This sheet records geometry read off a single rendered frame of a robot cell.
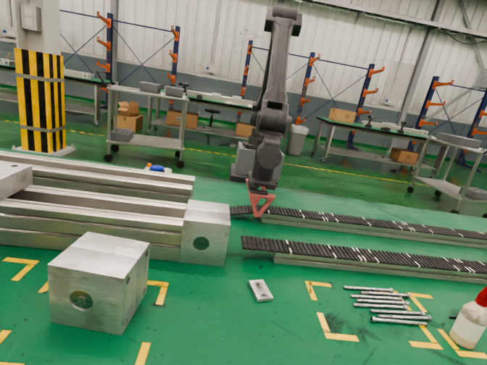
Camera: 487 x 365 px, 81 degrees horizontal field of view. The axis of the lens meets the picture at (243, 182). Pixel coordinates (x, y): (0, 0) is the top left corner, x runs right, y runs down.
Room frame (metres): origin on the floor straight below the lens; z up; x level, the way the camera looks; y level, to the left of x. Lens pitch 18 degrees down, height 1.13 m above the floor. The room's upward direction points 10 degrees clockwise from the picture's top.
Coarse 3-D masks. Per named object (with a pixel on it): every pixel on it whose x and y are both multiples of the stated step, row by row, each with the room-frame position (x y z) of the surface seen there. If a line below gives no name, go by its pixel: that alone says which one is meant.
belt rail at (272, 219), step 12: (264, 216) 0.73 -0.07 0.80; (276, 216) 0.73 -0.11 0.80; (324, 228) 0.75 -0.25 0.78; (336, 228) 0.76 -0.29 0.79; (348, 228) 0.77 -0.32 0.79; (360, 228) 0.77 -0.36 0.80; (372, 228) 0.77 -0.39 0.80; (384, 228) 0.77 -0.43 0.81; (420, 240) 0.79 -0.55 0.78; (432, 240) 0.80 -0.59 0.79; (444, 240) 0.80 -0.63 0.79; (456, 240) 0.81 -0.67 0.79; (468, 240) 0.81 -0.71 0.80; (480, 240) 0.82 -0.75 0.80
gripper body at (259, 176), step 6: (258, 162) 0.72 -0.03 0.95; (258, 168) 0.72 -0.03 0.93; (264, 168) 0.71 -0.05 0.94; (252, 174) 0.73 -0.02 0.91; (258, 174) 0.72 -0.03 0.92; (264, 174) 0.71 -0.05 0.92; (270, 174) 0.72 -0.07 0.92; (252, 180) 0.70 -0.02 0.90; (258, 180) 0.71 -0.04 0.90; (264, 180) 0.72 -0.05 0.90; (270, 180) 0.73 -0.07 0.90; (252, 186) 0.69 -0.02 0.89; (258, 186) 0.69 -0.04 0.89; (270, 186) 0.69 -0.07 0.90
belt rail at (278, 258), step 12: (300, 264) 0.55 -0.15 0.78; (312, 264) 0.55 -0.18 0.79; (324, 264) 0.55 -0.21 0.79; (336, 264) 0.56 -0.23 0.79; (348, 264) 0.57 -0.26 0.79; (360, 264) 0.56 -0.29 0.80; (372, 264) 0.57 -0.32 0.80; (384, 264) 0.57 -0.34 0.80; (408, 276) 0.58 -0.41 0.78; (420, 276) 0.58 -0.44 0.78; (432, 276) 0.59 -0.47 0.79; (444, 276) 0.59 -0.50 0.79; (456, 276) 0.60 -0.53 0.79; (468, 276) 0.61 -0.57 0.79; (480, 276) 0.61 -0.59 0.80
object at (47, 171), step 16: (0, 160) 0.68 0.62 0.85; (16, 160) 0.68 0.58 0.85; (32, 160) 0.69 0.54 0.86; (48, 160) 0.69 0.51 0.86; (64, 160) 0.71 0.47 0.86; (48, 176) 0.62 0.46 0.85; (64, 176) 0.63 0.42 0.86; (80, 176) 0.63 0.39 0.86; (96, 176) 0.64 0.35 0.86; (112, 176) 0.66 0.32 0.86; (128, 176) 0.72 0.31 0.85; (144, 176) 0.72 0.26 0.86; (160, 176) 0.73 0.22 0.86; (176, 176) 0.74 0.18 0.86; (96, 192) 0.64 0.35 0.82; (112, 192) 0.64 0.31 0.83; (128, 192) 0.65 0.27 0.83; (144, 192) 0.65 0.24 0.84; (160, 192) 0.67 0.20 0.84; (176, 192) 0.67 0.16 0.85; (192, 192) 0.74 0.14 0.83
